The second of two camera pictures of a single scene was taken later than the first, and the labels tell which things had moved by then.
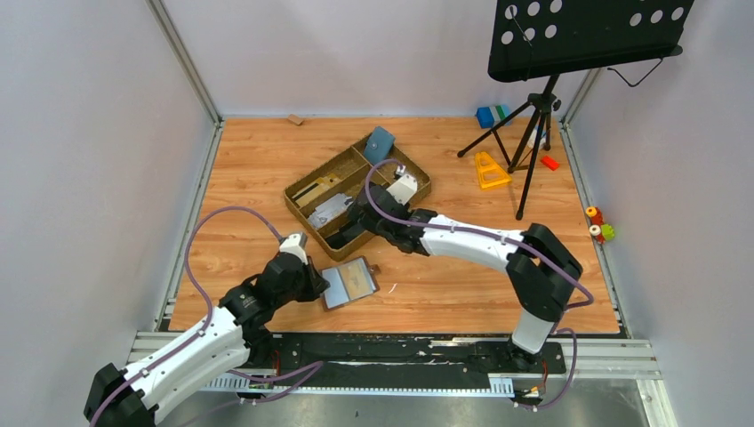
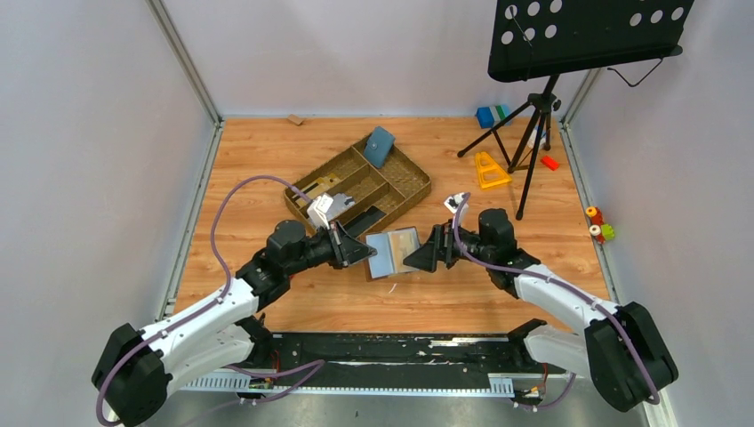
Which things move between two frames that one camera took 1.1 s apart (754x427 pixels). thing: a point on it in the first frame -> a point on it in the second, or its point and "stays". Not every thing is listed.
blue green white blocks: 490,116 stays
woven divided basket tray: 322,197 stays
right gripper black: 361,213 -> 441,243
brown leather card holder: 348,281 -> 392,248
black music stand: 534,39 stays
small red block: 549,162 stays
